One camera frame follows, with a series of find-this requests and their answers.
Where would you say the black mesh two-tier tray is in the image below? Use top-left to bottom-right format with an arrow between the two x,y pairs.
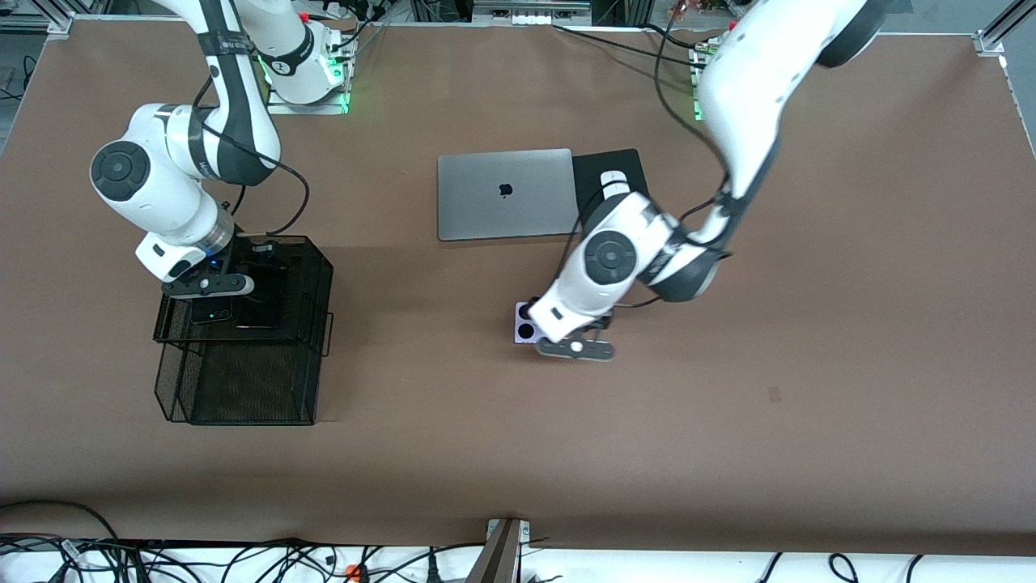
152,235 -> 335,427

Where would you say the silver closed laptop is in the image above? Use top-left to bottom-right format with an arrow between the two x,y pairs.
437,148 -> 577,242

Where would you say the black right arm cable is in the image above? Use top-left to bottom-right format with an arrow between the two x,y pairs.
194,65 -> 311,240

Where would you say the thick grey cable loop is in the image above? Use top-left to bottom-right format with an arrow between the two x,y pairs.
0,500 -> 122,553

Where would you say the lilac flip phone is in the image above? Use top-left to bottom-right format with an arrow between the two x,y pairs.
514,301 -> 545,346

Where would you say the metal camera post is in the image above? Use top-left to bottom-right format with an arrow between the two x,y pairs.
465,518 -> 531,583

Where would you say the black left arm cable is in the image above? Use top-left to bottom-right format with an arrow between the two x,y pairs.
554,0 -> 741,313

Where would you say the dark flip phone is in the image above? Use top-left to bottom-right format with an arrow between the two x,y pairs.
191,296 -> 236,326

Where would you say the black slab smartphone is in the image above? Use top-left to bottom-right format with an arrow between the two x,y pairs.
235,275 -> 286,330

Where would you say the black mouse pad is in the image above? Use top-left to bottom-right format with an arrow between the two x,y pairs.
571,148 -> 652,232

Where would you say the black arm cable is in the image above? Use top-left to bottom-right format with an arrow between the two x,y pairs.
554,0 -> 741,313
194,65 -> 311,240

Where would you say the silver rack device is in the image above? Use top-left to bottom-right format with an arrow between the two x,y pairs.
472,0 -> 592,27

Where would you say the black table cable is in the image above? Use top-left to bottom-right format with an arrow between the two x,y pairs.
553,24 -> 697,66

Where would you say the grey metal mounting plate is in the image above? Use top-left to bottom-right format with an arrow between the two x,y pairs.
265,81 -> 350,116

